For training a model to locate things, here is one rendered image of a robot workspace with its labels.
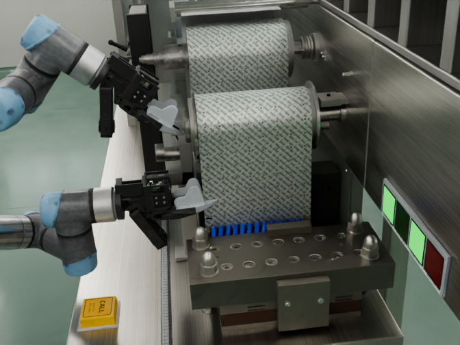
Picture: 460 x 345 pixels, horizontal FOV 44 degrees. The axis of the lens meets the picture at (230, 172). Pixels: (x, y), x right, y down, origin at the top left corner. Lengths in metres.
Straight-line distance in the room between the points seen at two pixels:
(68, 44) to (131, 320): 0.57
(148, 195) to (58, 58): 0.32
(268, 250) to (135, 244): 0.43
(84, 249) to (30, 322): 1.57
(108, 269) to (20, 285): 1.68
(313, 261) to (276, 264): 0.07
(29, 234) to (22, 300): 1.64
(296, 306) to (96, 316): 0.41
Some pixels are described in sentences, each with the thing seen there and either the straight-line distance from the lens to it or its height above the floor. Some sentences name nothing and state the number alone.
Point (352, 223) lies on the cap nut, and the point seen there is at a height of 1.05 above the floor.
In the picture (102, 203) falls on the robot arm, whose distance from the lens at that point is 1.19.
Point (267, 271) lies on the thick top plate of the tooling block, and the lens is 1.11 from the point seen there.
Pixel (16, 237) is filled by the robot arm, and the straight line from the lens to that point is 1.29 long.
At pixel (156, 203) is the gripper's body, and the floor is 1.12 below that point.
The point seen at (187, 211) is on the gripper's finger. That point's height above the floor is 1.09.
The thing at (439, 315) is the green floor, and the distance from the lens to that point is 2.71.
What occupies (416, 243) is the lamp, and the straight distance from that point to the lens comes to 0.93.
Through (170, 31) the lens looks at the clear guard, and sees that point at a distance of 2.15.
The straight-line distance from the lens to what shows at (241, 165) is 1.19.
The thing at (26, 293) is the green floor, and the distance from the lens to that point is 2.98.
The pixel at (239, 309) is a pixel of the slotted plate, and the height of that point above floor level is 0.95.
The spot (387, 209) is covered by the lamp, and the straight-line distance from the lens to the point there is 1.04.
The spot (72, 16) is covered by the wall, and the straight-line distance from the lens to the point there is 6.81.
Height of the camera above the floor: 1.68
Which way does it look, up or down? 26 degrees down
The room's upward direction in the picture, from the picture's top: 3 degrees counter-clockwise
